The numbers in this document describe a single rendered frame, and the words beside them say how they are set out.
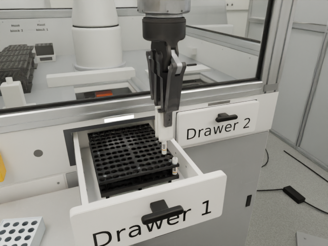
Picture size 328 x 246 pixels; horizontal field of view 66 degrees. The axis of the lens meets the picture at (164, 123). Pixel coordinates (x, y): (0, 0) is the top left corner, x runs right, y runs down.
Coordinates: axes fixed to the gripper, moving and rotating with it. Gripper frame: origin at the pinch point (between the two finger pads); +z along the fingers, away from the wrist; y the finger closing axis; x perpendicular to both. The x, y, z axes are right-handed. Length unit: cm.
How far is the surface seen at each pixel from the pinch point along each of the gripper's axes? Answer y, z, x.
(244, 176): -18, 39, 42
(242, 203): -18, 54, 43
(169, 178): 1.2, 13.6, 0.7
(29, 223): -5.3, 20.8, -29.4
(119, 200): 10.0, 7.6, -12.5
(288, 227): -27, 100, 93
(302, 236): -18, 97, 92
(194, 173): 4.1, 11.5, 5.6
